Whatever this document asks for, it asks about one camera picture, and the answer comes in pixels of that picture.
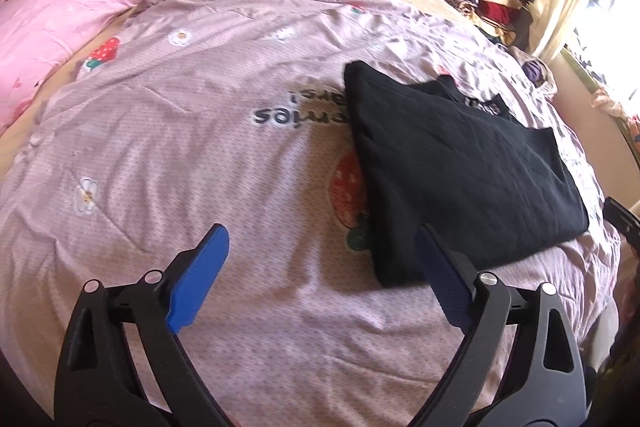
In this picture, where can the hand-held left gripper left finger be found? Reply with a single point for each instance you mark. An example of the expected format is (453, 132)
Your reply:
(200, 277)

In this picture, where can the black sweater with orange cuffs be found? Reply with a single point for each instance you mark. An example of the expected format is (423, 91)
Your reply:
(450, 167)

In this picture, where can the purple cloth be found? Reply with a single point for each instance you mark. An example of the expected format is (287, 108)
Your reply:
(537, 72)

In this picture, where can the pink floral cloth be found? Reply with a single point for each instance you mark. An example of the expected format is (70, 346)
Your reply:
(617, 112)

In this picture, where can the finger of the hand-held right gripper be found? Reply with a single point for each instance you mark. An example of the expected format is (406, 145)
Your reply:
(622, 219)

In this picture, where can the lilac strawberry print blanket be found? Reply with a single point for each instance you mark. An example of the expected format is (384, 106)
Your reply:
(200, 132)

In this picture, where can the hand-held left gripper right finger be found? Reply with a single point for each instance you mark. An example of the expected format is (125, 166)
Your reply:
(445, 282)

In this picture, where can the pink quilt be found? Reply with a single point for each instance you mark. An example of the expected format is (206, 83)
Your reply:
(60, 22)

